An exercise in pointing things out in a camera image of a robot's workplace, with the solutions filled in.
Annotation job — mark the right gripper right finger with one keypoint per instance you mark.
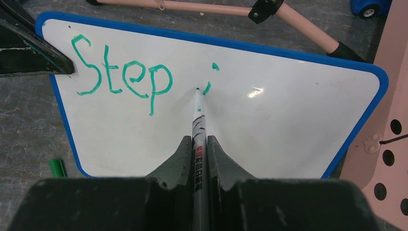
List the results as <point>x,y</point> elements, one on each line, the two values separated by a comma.
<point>224,200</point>

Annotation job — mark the blue framed whiteboard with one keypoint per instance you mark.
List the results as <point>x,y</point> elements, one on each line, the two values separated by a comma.
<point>129,102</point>

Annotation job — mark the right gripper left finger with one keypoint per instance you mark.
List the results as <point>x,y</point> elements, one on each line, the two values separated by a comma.
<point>170,199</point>

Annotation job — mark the green whiteboard marker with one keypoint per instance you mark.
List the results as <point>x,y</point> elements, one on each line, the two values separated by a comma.
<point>200,204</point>

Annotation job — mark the blue toy car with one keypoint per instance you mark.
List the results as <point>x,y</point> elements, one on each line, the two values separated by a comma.
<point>367,9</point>

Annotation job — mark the pink perforated board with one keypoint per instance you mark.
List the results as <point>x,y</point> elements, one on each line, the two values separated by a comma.
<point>377,159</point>

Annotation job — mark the pink folding tripod stand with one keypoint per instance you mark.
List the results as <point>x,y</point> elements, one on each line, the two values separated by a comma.
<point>259,12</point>

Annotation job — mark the green marker cap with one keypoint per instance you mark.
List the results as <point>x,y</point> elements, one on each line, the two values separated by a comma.
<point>57,168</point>

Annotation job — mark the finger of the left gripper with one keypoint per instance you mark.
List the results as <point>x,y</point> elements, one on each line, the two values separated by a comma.
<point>22,51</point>

